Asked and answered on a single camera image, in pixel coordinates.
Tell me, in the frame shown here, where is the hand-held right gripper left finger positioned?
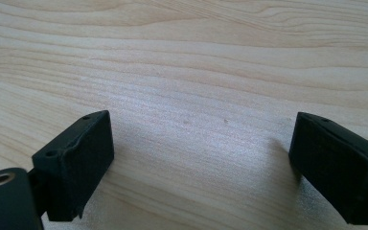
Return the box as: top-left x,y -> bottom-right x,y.
27,109 -> 115,222

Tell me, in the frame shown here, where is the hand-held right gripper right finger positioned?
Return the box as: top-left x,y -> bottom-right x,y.
287,111 -> 368,226

